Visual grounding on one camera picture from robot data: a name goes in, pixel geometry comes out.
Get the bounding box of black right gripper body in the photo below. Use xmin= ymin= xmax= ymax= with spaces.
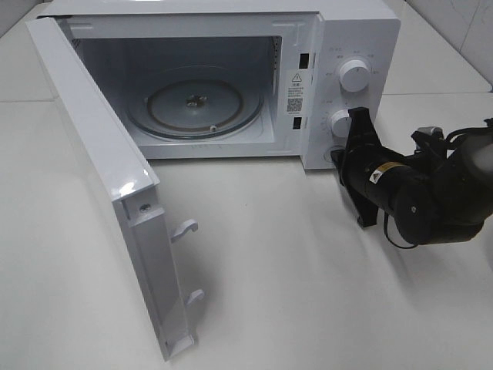
xmin=345 ymin=133 xmax=443 ymax=214

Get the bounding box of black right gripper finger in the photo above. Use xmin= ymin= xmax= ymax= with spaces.
xmin=330 ymin=149 xmax=377 ymax=227
xmin=347 ymin=107 xmax=380 ymax=154

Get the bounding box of round white door button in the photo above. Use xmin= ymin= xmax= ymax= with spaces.
xmin=324 ymin=146 xmax=344 ymax=163

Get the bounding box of white microwave door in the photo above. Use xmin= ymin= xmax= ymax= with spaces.
xmin=27 ymin=18 xmax=204 ymax=360

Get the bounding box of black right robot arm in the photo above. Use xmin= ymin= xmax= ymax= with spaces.
xmin=330 ymin=107 xmax=492 ymax=249

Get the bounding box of lower white timer knob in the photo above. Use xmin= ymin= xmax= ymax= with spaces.
xmin=329 ymin=109 xmax=352 ymax=138

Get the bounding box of upper white power knob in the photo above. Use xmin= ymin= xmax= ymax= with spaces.
xmin=337 ymin=58 xmax=371 ymax=93

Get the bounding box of white warning label sticker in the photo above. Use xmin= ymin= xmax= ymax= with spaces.
xmin=283 ymin=69 xmax=308 ymax=115

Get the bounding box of glass microwave turntable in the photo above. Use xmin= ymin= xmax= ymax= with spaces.
xmin=127 ymin=79 xmax=263 ymax=140

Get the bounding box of white microwave oven body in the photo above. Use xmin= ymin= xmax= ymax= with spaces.
xmin=33 ymin=1 xmax=401 ymax=170

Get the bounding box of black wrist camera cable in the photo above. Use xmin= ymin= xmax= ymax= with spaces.
xmin=383 ymin=215 xmax=415 ymax=250

